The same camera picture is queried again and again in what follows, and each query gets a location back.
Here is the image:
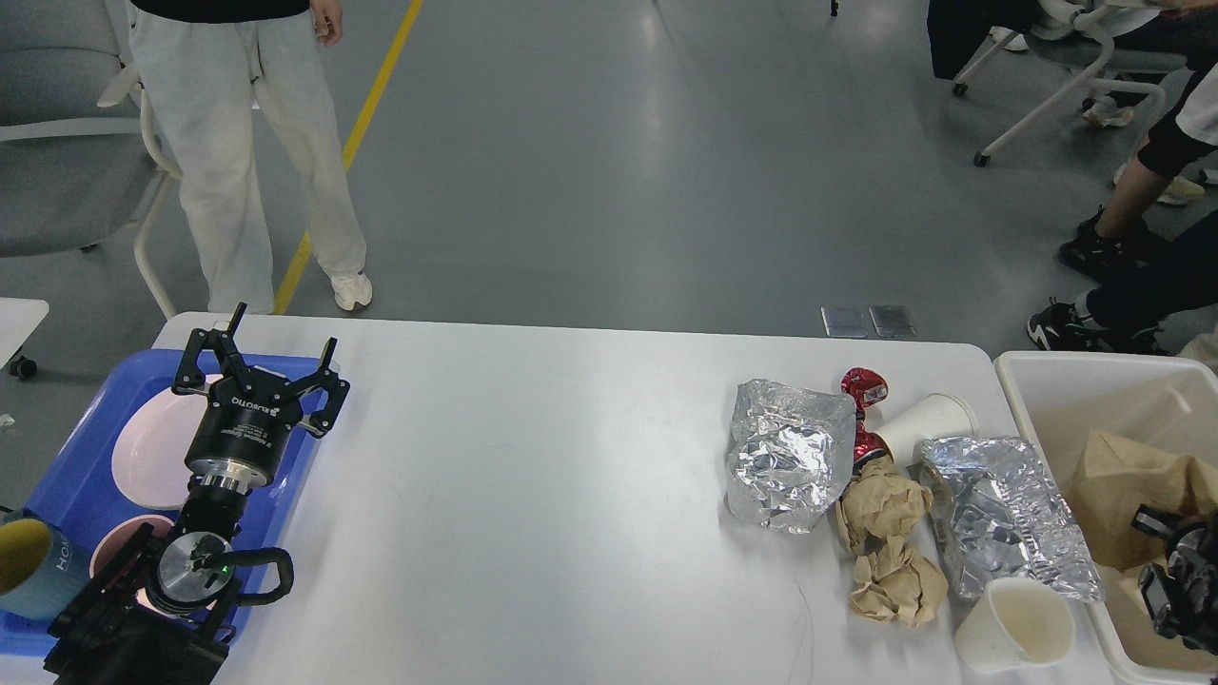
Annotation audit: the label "pink plate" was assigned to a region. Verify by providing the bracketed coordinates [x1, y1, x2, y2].
[110, 389, 208, 511]

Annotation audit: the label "white paper cup lying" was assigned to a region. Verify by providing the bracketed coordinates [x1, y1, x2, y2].
[875, 392, 978, 468]

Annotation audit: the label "standing person grey trousers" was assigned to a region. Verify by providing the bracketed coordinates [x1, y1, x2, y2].
[127, 1, 374, 314]

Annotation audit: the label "seated person black clothes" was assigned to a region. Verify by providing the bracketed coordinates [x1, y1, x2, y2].
[1027, 69, 1216, 356]

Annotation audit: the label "white paper cup front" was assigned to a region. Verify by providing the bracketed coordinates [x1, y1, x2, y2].
[955, 577, 1075, 673]

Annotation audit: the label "office chair with jacket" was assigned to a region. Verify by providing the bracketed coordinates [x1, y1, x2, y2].
[927, 1, 1185, 167]

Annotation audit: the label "crushed red can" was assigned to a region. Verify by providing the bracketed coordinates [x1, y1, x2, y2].
[840, 367, 892, 470]

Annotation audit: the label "small foil piece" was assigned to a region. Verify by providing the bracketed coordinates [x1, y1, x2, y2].
[916, 435, 1106, 603]

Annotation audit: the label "white plastic bin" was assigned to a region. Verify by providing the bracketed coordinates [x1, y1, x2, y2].
[993, 350, 1218, 684]

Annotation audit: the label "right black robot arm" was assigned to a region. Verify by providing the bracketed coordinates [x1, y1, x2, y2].
[1132, 505, 1217, 655]

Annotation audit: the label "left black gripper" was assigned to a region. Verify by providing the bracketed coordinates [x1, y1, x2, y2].
[171, 303, 350, 496]

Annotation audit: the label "aluminium foil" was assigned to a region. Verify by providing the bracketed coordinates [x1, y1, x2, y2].
[726, 379, 856, 534]

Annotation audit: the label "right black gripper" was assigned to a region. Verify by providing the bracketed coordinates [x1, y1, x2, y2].
[1132, 505, 1217, 644]

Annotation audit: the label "white rolling chair left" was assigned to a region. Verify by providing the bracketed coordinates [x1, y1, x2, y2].
[1, 1, 180, 318]

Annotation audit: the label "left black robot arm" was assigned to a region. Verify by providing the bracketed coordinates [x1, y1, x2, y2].
[44, 306, 350, 684]

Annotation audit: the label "pink mug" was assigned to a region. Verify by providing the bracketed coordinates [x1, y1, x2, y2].
[88, 513, 184, 619]

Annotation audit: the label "crumpled brown paper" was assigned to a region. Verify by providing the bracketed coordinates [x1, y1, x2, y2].
[834, 456, 948, 628]

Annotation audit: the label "teal mug yellow inside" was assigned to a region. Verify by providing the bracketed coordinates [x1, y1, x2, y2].
[1, 518, 93, 620]

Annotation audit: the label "white side table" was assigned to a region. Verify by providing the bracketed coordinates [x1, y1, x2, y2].
[1, 297, 49, 382]

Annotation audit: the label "brown paper bag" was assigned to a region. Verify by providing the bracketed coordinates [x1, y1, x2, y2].
[1065, 428, 1218, 675]

